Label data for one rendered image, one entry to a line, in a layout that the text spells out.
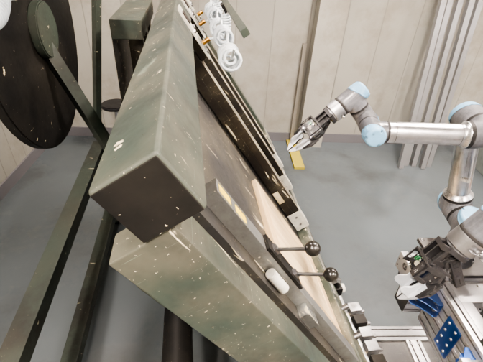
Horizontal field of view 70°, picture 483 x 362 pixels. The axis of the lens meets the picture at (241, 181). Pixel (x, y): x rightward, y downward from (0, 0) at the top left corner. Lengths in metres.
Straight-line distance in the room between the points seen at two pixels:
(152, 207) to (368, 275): 2.68
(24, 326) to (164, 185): 1.43
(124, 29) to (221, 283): 1.54
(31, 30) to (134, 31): 0.64
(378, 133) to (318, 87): 2.99
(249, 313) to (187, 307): 0.10
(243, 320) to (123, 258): 0.23
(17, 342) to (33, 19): 1.20
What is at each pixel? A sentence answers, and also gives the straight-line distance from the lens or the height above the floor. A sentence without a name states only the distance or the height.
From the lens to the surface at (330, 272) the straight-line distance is 0.93.
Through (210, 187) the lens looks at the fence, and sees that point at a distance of 0.75.
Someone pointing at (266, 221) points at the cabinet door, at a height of 1.36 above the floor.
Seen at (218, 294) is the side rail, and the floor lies 1.69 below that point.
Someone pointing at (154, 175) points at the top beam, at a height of 1.91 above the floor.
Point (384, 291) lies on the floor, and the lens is 2.95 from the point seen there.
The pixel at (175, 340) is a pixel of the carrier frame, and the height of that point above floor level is 0.72.
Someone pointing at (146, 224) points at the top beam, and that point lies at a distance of 0.44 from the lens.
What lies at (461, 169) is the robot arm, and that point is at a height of 1.41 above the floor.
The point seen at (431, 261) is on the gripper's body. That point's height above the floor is 1.51.
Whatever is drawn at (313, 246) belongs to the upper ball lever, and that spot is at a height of 1.55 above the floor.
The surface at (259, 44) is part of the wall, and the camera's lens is 4.15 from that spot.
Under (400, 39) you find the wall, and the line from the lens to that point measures 4.55.
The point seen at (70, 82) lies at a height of 1.68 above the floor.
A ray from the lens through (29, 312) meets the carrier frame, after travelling 1.81.
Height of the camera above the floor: 2.13
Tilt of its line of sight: 35 degrees down
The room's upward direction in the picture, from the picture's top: 3 degrees clockwise
